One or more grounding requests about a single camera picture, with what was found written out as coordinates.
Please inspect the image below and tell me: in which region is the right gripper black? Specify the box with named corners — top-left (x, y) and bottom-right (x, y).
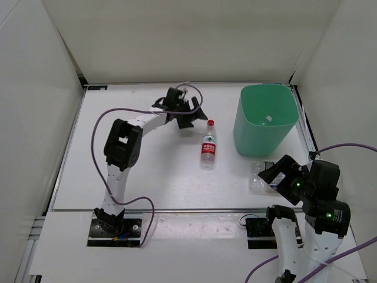
top-left (258, 154), bottom-right (314, 205)

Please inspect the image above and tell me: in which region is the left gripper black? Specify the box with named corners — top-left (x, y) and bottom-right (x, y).
top-left (174, 96), bottom-right (207, 129)

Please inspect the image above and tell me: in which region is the clear bottle blue white label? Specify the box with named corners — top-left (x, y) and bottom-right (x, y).
top-left (249, 173), bottom-right (285, 195)

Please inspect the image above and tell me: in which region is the clear bottle red label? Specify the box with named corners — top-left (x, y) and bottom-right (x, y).
top-left (200, 120), bottom-right (217, 170)

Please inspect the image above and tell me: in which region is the clear bottle white cap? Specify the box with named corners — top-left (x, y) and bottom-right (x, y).
top-left (262, 116), bottom-right (272, 126)

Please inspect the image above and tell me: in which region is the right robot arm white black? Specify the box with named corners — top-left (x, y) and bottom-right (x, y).
top-left (258, 155), bottom-right (351, 282)

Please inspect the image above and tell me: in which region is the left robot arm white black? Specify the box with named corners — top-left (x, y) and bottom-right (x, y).
top-left (92, 94), bottom-right (208, 236)

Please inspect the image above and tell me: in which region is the green plastic bin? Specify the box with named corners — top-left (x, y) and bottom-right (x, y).
top-left (233, 84), bottom-right (299, 156)

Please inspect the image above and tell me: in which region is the clear bottle black label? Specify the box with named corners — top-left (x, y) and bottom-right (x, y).
top-left (251, 160), bottom-right (275, 176)

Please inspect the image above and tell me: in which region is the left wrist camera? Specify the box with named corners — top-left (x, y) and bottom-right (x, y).
top-left (163, 87), bottom-right (187, 106)

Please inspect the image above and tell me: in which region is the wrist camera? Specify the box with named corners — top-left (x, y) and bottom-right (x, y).
top-left (309, 160), bottom-right (340, 200)
top-left (163, 87), bottom-right (187, 106)

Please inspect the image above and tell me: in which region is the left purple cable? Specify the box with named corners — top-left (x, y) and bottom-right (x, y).
top-left (91, 84), bottom-right (204, 248)

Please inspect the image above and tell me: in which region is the purple cable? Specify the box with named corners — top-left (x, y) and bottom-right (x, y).
top-left (245, 143), bottom-right (377, 283)
top-left (91, 84), bottom-right (204, 248)

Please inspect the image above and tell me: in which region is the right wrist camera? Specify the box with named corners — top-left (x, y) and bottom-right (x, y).
top-left (309, 160), bottom-right (340, 200)

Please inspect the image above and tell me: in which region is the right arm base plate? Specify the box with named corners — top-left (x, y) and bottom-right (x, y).
top-left (239, 213), bottom-right (277, 249)

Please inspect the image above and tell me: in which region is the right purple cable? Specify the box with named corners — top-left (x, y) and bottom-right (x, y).
top-left (245, 143), bottom-right (377, 283)

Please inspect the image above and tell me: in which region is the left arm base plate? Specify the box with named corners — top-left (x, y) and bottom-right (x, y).
top-left (87, 213), bottom-right (145, 248)

